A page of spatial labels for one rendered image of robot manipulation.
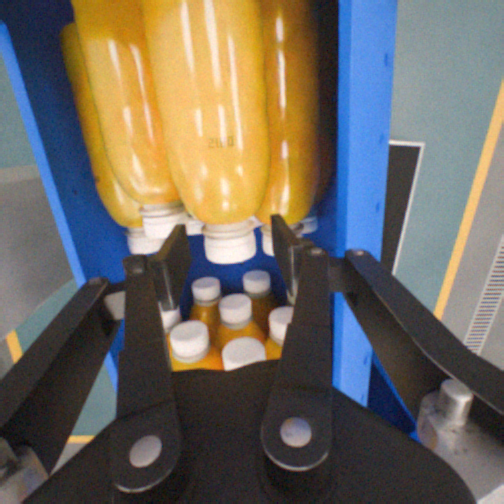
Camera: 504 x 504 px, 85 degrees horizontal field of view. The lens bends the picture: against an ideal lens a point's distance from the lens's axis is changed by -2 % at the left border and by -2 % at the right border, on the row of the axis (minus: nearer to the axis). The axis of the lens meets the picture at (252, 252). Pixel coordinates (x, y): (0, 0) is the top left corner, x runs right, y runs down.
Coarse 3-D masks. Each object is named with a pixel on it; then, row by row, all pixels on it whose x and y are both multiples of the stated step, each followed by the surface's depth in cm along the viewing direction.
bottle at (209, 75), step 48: (144, 0) 15; (192, 0) 13; (240, 0) 14; (192, 48) 14; (240, 48) 15; (192, 96) 15; (240, 96) 16; (192, 144) 16; (240, 144) 16; (192, 192) 18; (240, 192) 18
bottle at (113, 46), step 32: (96, 0) 17; (128, 0) 17; (96, 32) 17; (128, 32) 17; (96, 64) 18; (128, 64) 18; (96, 96) 19; (128, 96) 19; (128, 128) 19; (160, 128) 20; (128, 160) 20; (160, 160) 20; (128, 192) 22; (160, 192) 22
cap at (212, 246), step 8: (208, 240) 21; (216, 240) 20; (224, 240) 20; (232, 240) 20; (240, 240) 20; (248, 240) 21; (208, 248) 21; (216, 248) 20; (224, 248) 20; (232, 248) 20; (240, 248) 20; (248, 248) 21; (208, 256) 21; (216, 256) 20; (224, 256) 20; (232, 256) 20; (240, 256) 20; (248, 256) 21
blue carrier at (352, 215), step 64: (0, 0) 18; (64, 0) 25; (320, 0) 27; (384, 0) 14; (384, 64) 15; (64, 128) 25; (384, 128) 17; (64, 192) 24; (384, 192) 20; (192, 256) 42; (256, 256) 43
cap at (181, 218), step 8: (144, 216) 24; (168, 216) 23; (176, 216) 24; (184, 216) 25; (144, 224) 24; (152, 224) 23; (160, 224) 23; (168, 224) 24; (152, 232) 24; (160, 232) 24; (168, 232) 24
